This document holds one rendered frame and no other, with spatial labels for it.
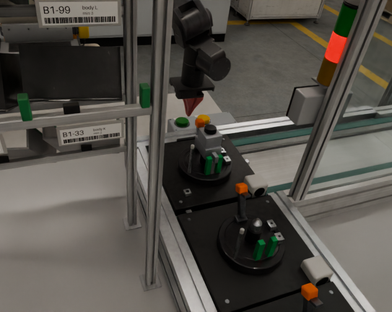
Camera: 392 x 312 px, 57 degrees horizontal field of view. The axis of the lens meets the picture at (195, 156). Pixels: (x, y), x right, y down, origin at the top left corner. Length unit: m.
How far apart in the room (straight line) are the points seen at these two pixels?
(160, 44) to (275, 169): 0.68
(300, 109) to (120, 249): 0.51
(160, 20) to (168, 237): 0.47
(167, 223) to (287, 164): 0.44
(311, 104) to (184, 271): 0.42
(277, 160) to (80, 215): 0.57
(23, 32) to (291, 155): 0.97
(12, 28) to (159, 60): 0.98
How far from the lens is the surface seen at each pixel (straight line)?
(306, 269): 0.78
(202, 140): 0.86
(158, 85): 0.49
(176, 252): 0.77
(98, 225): 0.95
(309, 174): 0.88
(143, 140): 1.03
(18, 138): 1.25
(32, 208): 1.01
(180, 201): 0.84
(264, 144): 1.13
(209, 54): 0.81
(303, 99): 0.77
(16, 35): 1.42
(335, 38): 0.75
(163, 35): 0.47
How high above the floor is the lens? 1.58
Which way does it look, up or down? 39 degrees down
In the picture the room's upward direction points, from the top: 8 degrees clockwise
